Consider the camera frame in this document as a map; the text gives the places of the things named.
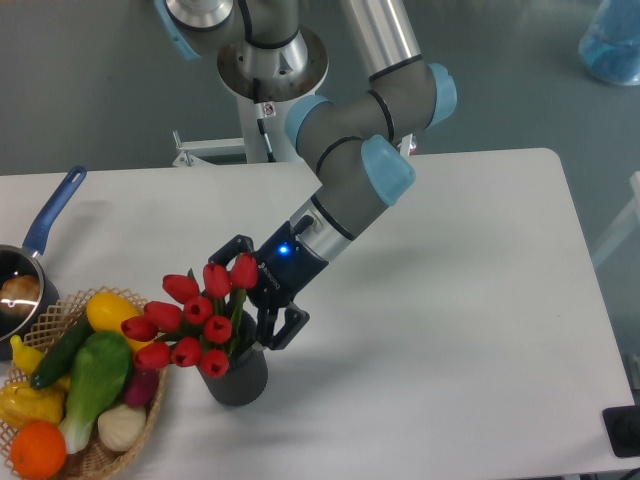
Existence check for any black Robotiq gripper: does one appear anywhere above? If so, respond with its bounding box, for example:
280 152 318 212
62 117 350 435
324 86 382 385
207 219 329 351

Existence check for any red tulip bouquet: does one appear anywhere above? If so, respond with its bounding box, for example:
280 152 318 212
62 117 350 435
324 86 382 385
121 253 258 378

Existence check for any dark grey ribbed vase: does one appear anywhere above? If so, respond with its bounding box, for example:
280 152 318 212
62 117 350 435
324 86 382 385
197 312 268 407

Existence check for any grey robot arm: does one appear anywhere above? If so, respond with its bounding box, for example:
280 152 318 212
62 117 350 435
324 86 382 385
155 1 457 353

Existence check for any purple radish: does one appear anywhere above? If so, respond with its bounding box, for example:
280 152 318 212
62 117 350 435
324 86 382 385
123 369 159 408

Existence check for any yellow squash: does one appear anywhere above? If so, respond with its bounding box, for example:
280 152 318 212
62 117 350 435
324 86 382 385
85 292 150 352

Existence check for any green bok choy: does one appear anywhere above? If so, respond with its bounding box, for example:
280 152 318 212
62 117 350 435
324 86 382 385
59 331 132 455

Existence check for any white garlic bulb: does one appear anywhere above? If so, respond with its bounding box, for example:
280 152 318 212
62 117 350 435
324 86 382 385
97 404 146 452

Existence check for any dark green cucumber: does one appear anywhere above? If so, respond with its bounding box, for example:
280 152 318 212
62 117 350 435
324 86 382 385
30 314 94 390

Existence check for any bread roll in pan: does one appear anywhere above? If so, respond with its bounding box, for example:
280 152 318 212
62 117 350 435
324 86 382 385
1 275 40 318

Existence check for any yellow banana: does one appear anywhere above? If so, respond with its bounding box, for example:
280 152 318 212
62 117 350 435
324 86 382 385
10 335 45 377

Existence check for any yellow bell pepper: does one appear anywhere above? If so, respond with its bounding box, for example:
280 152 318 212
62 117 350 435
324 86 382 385
1 381 66 430

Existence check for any orange fruit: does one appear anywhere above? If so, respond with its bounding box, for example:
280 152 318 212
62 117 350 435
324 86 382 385
9 421 67 479

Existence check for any black device at edge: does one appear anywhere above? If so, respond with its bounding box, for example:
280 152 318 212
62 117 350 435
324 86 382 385
602 405 639 458

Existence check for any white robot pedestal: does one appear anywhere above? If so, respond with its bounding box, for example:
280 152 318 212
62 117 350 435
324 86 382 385
176 67 436 176

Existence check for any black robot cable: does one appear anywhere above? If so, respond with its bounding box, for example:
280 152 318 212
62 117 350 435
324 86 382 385
252 77 278 164

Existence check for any blue-handled saucepan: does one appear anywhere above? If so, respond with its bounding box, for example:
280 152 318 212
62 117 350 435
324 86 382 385
1 166 87 361

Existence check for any white frame at right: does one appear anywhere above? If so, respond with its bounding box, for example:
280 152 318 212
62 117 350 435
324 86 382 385
591 171 639 269

